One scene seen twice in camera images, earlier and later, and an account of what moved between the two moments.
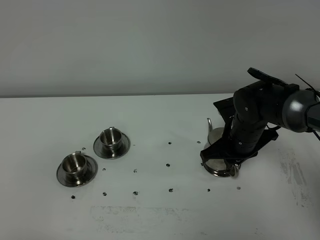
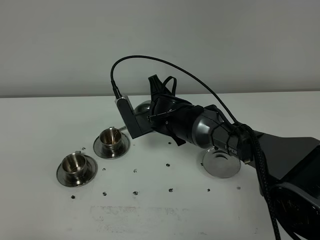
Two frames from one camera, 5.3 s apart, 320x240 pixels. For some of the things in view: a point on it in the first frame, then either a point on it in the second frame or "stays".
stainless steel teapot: x=218 y=167 to x=142 y=106
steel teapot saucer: x=221 y=168 stays
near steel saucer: x=91 y=171 stays
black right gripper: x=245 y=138 to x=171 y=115
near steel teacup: x=75 y=167 stays
